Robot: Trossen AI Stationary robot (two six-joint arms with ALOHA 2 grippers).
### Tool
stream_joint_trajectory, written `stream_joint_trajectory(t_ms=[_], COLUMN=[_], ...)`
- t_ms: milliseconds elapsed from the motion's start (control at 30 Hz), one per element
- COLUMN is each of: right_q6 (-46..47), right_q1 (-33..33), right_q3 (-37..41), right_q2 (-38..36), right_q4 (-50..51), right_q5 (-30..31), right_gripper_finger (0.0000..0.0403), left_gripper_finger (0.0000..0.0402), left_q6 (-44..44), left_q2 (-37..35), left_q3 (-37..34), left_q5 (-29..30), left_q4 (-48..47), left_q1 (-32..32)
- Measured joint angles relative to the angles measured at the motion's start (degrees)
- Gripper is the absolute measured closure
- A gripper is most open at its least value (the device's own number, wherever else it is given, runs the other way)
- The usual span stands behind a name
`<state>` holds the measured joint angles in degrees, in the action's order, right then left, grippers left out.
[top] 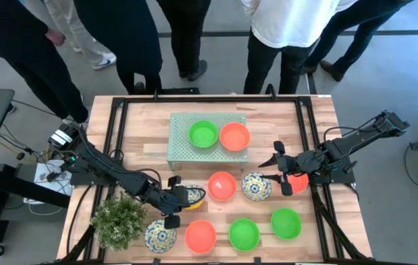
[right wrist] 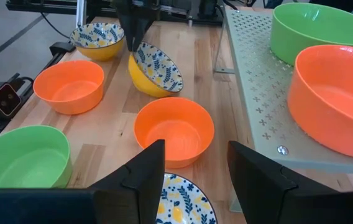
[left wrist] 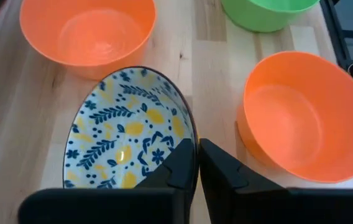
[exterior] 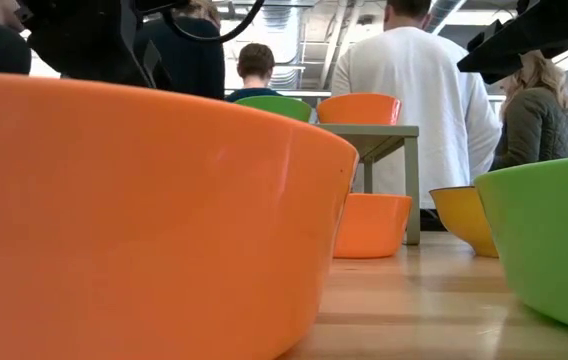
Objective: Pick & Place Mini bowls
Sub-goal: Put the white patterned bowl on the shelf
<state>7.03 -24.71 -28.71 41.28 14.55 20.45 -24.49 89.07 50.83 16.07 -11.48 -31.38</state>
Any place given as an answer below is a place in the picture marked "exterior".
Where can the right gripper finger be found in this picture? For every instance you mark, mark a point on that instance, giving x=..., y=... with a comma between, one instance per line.
x=496, y=55

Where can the orange mini bowl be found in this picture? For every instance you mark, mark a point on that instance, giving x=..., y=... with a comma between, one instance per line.
x=359, y=110
x=371, y=225
x=139, y=225

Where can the yellow patterned mini bowl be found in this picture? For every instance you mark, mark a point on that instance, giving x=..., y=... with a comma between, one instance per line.
x=464, y=220

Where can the green mini bowl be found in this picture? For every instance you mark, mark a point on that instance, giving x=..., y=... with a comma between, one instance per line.
x=276, y=106
x=549, y=240

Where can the grey-green perforated metal rack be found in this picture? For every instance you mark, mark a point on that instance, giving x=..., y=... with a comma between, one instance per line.
x=389, y=131

